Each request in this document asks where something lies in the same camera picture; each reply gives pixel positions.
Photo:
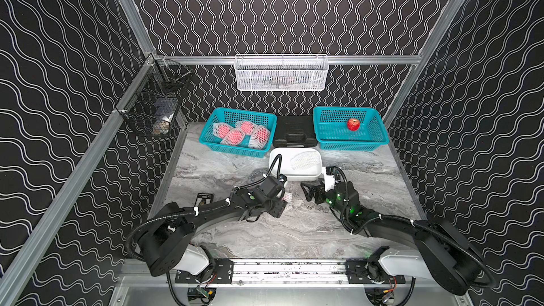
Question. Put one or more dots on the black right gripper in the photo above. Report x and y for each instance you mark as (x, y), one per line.
(319, 190)

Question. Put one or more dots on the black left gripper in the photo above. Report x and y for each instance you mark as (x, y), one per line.
(278, 203)

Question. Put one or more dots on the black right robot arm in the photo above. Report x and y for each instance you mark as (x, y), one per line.
(448, 256)

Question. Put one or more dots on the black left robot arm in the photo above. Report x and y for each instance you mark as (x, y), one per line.
(161, 241)

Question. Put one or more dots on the white plastic tub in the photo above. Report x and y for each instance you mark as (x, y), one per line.
(287, 153)

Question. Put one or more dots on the teal basket right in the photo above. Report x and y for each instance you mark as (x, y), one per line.
(331, 130)

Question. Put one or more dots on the teal basket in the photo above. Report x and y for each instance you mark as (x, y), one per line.
(231, 116)
(331, 130)

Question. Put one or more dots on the black plastic tool case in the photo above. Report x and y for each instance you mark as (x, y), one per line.
(295, 131)

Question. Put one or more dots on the teal basket left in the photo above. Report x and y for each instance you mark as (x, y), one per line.
(231, 116)

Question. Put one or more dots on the netted apple far left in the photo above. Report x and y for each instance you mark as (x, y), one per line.
(221, 130)

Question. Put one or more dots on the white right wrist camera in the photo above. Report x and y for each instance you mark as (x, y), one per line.
(329, 174)

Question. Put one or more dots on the metal base rail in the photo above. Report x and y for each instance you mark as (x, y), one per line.
(305, 282)

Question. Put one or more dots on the clear wall basket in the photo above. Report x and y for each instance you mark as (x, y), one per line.
(281, 73)

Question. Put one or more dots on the black wire wall basket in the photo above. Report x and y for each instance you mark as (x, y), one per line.
(154, 110)

